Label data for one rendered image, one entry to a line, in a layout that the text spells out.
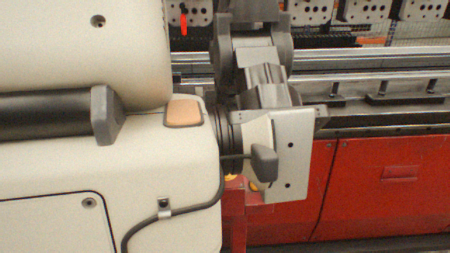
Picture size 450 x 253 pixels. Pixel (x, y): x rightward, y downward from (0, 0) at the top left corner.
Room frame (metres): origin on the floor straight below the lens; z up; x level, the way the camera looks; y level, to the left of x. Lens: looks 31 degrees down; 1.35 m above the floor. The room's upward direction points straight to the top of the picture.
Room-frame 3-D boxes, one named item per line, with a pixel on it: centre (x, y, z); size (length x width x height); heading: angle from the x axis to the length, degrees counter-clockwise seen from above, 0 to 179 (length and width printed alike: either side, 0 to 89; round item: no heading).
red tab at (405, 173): (0.93, -0.74, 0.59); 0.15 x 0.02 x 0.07; 95
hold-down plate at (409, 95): (1.03, -0.71, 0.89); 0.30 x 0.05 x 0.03; 95
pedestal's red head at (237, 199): (0.71, -0.04, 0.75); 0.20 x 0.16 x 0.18; 95
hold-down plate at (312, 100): (0.99, -0.31, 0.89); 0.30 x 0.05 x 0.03; 95
